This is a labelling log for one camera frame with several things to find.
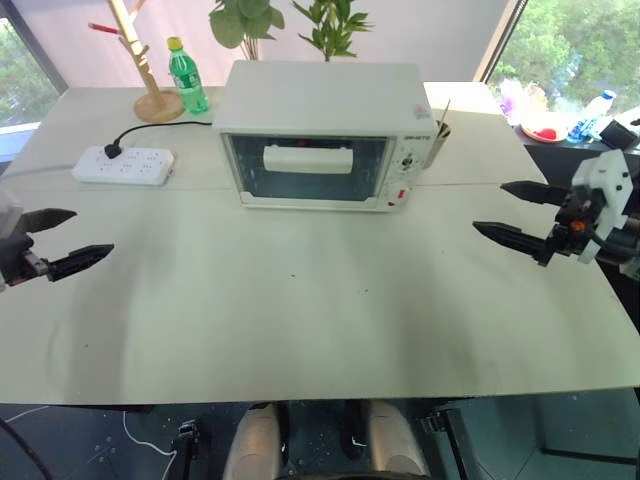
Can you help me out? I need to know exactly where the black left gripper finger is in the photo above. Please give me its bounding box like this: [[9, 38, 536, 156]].
[[23, 207, 78, 235], [46, 243, 116, 284]]

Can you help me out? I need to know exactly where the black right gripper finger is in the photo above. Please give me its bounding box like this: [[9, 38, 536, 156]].
[[471, 220, 557, 267], [500, 180, 572, 208]]

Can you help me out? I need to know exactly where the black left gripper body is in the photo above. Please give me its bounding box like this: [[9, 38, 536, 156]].
[[0, 232, 51, 288]]

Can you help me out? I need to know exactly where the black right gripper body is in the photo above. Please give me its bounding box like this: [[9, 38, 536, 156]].
[[536, 189, 602, 267]]

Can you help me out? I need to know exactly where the white toaster oven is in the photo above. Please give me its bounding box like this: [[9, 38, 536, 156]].
[[213, 59, 434, 213]]

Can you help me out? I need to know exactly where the white plate with red item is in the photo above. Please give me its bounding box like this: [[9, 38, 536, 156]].
[[519, 121, 569, 145]]

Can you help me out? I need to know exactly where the white power strip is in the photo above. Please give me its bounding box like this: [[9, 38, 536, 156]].
[[70, 145, 176, 187]]

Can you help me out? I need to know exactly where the clear water bottle blue label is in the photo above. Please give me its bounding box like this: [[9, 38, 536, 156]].
[[566, 89, 617, 144]]

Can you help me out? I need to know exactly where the purple and white bag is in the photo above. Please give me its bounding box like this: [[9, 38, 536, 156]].
[[498, 78, 550, 125]]

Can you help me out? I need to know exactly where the black box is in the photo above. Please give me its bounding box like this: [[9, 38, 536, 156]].
[[598, 117, 640, 152]]

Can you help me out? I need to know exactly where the brown holder with wooden sticks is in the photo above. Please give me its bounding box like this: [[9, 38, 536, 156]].
[[426, 98, 454, 171]]

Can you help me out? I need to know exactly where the wooden mug tree stand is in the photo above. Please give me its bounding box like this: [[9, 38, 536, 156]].
[[87, 0, 187, 124]]

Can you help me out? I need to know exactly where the green plastic soda bottle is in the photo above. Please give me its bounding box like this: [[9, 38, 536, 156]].
[[167, 36, 210, 115]]

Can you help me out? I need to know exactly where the black metal table leg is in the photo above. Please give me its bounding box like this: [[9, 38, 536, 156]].
[[171, 421, 202, 480], [418, 406, 475, 480]]

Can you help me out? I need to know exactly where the pale rounded robot leg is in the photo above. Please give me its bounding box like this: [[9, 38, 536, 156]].
[[366, 399, 432, 480], [221, 402, 282, 480]]

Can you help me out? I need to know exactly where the green narrow-leaf potted plant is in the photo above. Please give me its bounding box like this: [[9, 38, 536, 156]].
[[291, 0, 375, 62]]

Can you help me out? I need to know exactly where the green broad-leaf potted plant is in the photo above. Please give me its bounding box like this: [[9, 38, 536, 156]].
[[208, 0, 286, 61]]

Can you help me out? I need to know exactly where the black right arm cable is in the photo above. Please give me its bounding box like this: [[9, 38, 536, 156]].
[[588, 227, 640, 260]]

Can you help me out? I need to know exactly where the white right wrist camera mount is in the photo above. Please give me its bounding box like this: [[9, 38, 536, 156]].
[[570, 149, 634, 265]]

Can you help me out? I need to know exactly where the black power cable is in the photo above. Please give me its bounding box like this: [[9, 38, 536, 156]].
[[112, 119, 215, 149]]

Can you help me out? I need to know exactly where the black floor cable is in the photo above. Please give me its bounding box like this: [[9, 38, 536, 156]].
[[0, 416, 53, 480]]

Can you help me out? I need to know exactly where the white floor cable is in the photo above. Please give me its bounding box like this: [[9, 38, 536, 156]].
[[121, 408, 177, 457]]

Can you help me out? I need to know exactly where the glass oven door white handle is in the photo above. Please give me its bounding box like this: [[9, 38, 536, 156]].
[[222, 132, 391, 202]]

